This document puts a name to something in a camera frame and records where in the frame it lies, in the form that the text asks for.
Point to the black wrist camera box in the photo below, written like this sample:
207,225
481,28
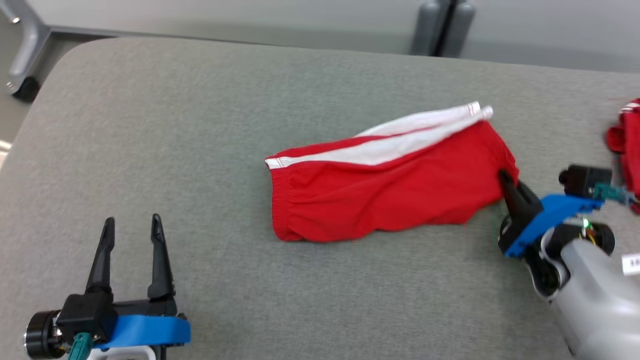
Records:
585,179
87,315

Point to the red shorts with white stripes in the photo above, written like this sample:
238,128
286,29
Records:
380,195

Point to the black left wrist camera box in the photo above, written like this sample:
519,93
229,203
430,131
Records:
87,315

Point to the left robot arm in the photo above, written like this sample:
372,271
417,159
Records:
42,335

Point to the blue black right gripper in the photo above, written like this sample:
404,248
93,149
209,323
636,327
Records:
555,212

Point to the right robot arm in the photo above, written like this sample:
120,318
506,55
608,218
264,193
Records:
600,300

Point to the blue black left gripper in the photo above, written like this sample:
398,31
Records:
145,330

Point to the curved grey caster leg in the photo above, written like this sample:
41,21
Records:
27,50

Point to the grey metal partition post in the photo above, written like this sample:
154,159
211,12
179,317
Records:
442,25

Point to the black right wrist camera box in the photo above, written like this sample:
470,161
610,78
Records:
585,179

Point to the red Bulls 23 jersey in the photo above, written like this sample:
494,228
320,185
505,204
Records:
629,150

